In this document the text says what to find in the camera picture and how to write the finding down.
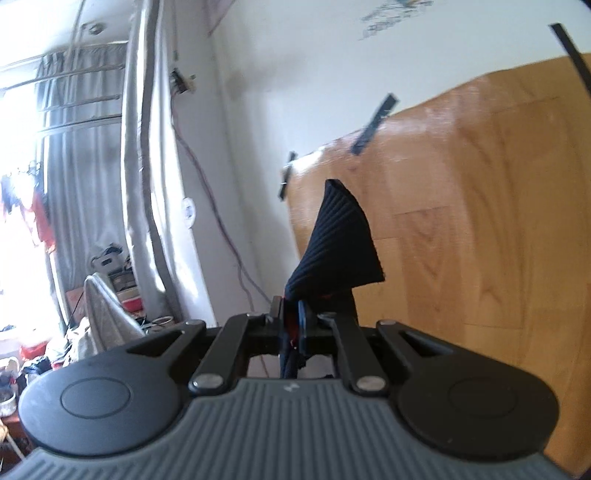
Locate navy reindeer knit sweater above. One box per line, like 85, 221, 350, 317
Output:
277, 178, 387, 380

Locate wooden headboard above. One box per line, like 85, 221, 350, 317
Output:
287, 57, 590, 475

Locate grey curtain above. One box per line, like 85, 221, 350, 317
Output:
36, 1, 186, 320

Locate black wall cable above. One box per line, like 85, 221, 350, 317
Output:
168, 68, 274, 315

